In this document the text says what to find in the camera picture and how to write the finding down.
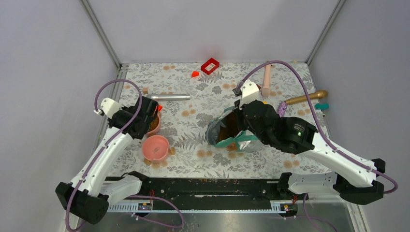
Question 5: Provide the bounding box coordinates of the green silver pet food bag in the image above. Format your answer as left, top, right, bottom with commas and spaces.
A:
205, 107, 264, 153

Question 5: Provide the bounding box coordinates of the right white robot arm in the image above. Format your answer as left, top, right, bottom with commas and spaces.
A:
233, 100, 385, 205

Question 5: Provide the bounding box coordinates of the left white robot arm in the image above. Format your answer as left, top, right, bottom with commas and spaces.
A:
56, 96, 159, 225

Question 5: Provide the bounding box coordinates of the pink pet bowl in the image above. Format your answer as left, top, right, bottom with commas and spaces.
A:
141, 135, 172, 165

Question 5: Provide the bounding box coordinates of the kibble in cat bowl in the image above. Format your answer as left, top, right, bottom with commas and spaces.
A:
148, 116, 161, 133

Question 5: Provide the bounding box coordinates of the pink scoop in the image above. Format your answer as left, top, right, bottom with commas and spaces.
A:
146, 112, 161, 137

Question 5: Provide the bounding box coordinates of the brown kibble in bag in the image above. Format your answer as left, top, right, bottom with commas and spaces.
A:
218, 112, 239, 142

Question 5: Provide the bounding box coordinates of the pink cylinder toy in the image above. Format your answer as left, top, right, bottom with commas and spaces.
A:
261, 64, 272, 98

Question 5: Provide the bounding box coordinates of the purple glitter microphone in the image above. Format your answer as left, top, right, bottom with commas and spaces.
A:
277, 101, 288, 117

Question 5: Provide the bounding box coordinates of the silver microphone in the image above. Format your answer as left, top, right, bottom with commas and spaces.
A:
146, 94, 190, 102

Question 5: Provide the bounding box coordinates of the floral table mat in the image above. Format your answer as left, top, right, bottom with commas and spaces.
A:
109, 63, 329, 179

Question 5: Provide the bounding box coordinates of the red small box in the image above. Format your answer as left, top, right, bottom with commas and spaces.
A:
201, 58, 220, 75

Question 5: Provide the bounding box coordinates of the teal small block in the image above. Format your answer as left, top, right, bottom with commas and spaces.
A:
314, 103, 329, 110

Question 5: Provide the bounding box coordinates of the orange red small block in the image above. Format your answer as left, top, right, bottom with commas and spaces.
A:
191, 71, 200, 78

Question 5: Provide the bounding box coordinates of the gold microphone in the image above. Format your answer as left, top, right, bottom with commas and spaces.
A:
284, 90, 328, 105

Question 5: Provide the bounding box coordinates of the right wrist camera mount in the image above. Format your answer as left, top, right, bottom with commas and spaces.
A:
233, 80, 260, 109

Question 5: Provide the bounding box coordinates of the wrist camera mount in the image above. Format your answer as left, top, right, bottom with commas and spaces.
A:
94, 98, 124, 119
233, 80, 260, 109

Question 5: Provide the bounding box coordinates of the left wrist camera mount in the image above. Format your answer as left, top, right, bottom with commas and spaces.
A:
94, 98, 124, 119

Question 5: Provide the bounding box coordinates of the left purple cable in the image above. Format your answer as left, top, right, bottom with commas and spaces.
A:
65, 79, 143, 232

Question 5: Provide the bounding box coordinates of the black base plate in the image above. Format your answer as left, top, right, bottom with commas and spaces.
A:
119, 173, 310, 212

